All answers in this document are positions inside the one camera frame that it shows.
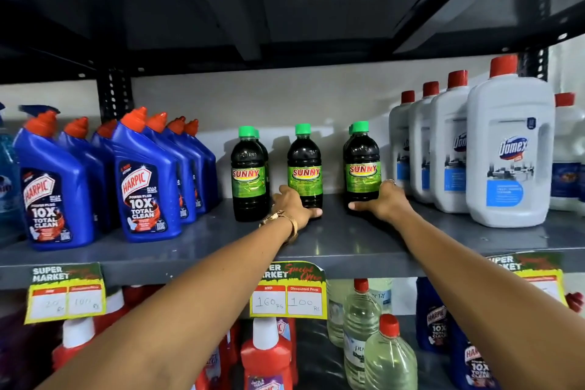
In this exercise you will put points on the person's right hand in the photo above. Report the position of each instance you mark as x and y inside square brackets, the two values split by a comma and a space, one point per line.
[391, 204]

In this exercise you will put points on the blue cleaner bottle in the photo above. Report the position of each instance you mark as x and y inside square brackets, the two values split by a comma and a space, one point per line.
[432, 316]
[473, 362]

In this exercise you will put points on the red bottle white cap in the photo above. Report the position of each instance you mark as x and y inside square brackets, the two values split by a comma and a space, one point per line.
[289, 339]
[112, 307]
[73, 344]
[219, 362]
[266, 357]

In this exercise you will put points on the grey metal shelf rack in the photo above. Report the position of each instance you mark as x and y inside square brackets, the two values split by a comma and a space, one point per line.
[347, 243]

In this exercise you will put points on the person's left thumb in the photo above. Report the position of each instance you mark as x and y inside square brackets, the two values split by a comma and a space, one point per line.
[311, 213]

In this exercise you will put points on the person's right forearm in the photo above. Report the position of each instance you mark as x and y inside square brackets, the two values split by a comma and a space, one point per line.
[480, 303]

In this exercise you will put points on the person's left forearm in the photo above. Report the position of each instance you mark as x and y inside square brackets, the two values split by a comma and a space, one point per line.
[183, 321]

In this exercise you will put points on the gold wristwatch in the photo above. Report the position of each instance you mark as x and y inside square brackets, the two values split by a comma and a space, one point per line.
[285, 219]

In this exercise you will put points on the white jug red cap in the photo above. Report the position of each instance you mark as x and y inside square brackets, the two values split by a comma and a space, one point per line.
[419, 152]
[509, 161]
[398, 143]
[450, 161]
[569, 161]

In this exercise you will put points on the person's right thumb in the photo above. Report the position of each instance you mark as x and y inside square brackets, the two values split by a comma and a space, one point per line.
[363, 206]

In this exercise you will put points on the row of blue cleaner bottles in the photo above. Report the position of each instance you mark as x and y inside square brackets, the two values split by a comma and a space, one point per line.
[146, 193]

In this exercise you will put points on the person's left hand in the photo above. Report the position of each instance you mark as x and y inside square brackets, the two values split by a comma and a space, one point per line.
[290, 204]

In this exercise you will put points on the yellow price tag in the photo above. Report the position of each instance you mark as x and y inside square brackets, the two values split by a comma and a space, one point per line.
[534, 271]
[289, 293]
[66, 296]

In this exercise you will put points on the clear bottle red cap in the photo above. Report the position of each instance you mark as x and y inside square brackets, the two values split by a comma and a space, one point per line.
[381, 293]
[389, 362]
[359, 325]
[336, 312]

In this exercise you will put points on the dark bottle green cap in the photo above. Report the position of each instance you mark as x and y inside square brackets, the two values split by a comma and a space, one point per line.
[265, 152]
[305, 165]
[247, 184]
[362, 165]

